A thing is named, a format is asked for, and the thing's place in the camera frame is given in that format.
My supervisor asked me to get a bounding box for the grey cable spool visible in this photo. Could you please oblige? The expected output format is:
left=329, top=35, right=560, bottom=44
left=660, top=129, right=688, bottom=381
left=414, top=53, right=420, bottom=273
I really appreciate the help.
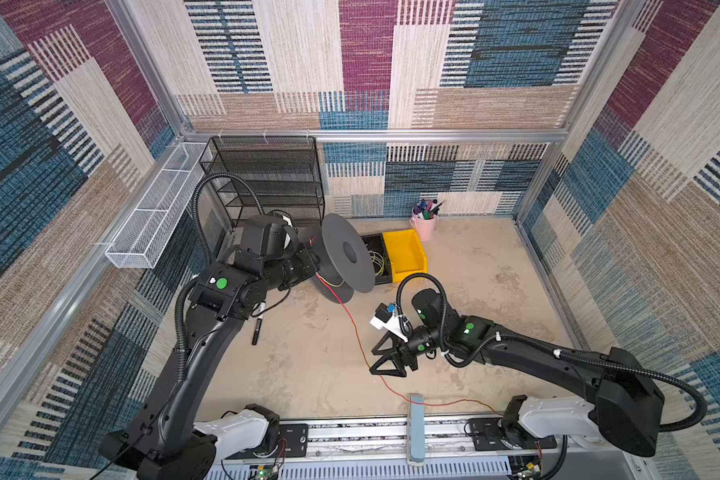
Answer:
left=299, top=213, right=375, bottom=304

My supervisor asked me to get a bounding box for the light blue clamp handle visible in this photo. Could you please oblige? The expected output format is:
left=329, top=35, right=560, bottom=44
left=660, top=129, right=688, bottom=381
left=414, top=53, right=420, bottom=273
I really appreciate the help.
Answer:
left=406, top=393, right=426, bottom=467

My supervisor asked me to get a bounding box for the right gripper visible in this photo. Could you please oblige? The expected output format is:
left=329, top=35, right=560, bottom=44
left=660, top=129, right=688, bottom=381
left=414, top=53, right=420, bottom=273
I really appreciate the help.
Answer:
left=369, top=324, right=445, bottom=378

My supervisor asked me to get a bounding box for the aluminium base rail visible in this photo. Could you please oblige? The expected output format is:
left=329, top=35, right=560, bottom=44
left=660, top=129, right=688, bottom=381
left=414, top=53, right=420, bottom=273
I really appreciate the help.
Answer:
left=215, top=409, right=637, bottom=480

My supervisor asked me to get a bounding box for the pink pen cup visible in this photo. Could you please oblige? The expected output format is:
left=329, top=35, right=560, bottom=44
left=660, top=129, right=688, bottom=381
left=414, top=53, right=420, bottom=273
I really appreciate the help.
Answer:
left=409, top=199, right=442, bottom=242

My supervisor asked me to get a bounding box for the black white marker pen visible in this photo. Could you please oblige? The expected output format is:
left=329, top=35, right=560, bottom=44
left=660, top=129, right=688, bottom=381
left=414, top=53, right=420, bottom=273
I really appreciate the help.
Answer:
left=251, top=302, right=266, bottom=346

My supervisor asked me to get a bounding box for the white wire mesh basket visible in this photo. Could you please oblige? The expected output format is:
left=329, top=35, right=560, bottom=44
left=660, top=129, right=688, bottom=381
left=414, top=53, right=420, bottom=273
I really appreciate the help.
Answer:
left=105, top=142, right=206, bottom=269

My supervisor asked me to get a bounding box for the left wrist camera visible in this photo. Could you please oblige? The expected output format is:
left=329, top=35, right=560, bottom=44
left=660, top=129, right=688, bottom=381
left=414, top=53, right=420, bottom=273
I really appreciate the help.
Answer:
left=268, top=209, right=293, bottom=250

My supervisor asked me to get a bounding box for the black mesh shelf rack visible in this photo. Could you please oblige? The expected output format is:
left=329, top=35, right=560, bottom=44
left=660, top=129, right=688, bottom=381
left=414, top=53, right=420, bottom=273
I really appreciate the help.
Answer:
left=199, top=136, right=325, bottom=228

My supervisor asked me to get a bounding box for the yellow plastic bin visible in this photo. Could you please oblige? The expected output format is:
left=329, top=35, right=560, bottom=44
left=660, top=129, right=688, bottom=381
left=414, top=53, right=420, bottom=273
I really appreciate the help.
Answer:
left=382, top=229, right=428, bottom=283

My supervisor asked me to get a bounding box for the black plastic bin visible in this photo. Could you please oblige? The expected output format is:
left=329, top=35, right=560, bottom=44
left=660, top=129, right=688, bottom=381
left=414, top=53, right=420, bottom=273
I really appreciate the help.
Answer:
left=362, top=233, right=392, bottom=285

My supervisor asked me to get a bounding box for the red cable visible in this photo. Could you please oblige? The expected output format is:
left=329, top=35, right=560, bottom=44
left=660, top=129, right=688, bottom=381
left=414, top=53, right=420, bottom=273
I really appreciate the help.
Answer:
left=315, top=272, right=505, bottom=416

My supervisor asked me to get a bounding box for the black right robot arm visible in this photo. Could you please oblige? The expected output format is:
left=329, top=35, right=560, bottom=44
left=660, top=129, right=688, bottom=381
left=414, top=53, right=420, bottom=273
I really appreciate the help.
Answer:
left=369, top=275, right=708, bottom=457

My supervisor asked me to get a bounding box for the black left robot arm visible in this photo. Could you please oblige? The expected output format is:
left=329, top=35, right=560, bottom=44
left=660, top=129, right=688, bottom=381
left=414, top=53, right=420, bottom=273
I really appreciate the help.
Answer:
left=99, top=211, right=317, bottom=479

